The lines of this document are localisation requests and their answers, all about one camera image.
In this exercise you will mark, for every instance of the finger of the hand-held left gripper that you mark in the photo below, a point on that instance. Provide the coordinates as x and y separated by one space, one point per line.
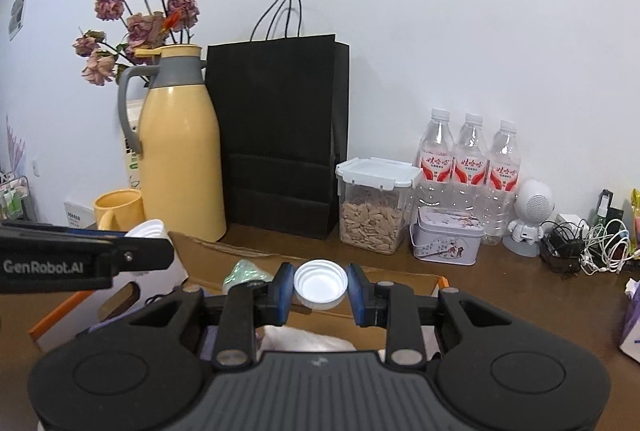
145 253
95 235

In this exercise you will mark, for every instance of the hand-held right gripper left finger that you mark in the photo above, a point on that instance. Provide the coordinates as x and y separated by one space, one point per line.
285 291

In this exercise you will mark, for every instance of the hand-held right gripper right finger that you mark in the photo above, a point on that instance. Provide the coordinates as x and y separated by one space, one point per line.
357 293

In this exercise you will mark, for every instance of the white plastic cap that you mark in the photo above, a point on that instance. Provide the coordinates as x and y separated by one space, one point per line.
320 283

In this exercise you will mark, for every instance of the red cardboard box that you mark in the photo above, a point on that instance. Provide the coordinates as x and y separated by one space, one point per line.
210 256

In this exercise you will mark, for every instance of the white cardboard box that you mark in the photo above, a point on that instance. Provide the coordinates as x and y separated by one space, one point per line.
80 211

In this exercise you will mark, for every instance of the yellow ceramic mug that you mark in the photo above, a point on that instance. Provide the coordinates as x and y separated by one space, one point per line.
117 208

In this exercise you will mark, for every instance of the clear seed container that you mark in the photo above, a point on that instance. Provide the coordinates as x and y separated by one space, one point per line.
370 221

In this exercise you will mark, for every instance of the white milk carton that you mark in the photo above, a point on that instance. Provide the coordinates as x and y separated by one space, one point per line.
132 161

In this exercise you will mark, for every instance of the printed tin box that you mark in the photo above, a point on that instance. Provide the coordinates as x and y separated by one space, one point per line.
445 236

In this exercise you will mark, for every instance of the yellow thermos jug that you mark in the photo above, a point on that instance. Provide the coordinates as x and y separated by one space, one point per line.
180 151

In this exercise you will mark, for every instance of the black paper bag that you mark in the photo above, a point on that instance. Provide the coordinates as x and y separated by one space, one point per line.
280 136

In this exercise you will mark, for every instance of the clear water bottle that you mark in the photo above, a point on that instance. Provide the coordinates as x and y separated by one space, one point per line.
471 156
502 161
435 151

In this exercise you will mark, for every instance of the white robot toy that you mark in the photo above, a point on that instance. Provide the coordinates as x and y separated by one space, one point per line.
532 206

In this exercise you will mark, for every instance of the dried pink flower bouquet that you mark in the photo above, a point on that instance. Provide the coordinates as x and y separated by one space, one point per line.
145 31

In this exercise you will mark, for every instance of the black power adapter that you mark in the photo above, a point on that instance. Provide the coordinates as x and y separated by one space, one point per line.
610 206

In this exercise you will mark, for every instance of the purple tissue pack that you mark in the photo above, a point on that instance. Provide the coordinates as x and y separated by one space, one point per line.
632 316

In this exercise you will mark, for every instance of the yellow green snack packet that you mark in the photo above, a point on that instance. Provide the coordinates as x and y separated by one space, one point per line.
636 211

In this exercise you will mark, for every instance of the wall air vent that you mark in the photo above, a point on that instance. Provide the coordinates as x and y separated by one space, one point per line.
19 8

